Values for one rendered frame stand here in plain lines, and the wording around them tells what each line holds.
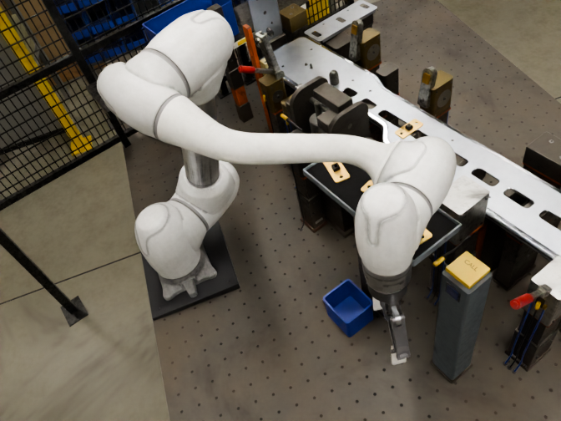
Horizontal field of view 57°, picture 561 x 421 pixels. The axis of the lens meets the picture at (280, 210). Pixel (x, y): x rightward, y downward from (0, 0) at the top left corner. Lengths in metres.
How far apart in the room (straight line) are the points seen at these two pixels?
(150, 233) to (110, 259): 1.38
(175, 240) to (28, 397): 1.37
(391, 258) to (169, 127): 0.47
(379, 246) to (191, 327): 0.89
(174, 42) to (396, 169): 0.51
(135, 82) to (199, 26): 0.19
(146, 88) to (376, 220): 0.51
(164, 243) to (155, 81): 0.60
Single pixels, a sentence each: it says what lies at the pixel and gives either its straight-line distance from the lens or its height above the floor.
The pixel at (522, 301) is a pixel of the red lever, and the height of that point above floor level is 1.13.
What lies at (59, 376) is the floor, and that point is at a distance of 2.64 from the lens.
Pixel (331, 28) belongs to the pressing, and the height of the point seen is 1.00.
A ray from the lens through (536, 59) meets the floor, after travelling 3.61.
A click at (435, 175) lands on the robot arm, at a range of 0.94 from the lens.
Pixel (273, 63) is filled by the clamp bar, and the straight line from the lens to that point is 1.72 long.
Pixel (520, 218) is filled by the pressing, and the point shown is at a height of 1.00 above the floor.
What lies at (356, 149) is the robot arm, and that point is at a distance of 0.98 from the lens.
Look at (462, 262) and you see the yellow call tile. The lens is 1.08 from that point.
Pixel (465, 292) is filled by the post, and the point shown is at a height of 1.14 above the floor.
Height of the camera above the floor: 2.05
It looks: 49 degrees down
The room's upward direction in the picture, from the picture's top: 16 degrees counter-clockwise
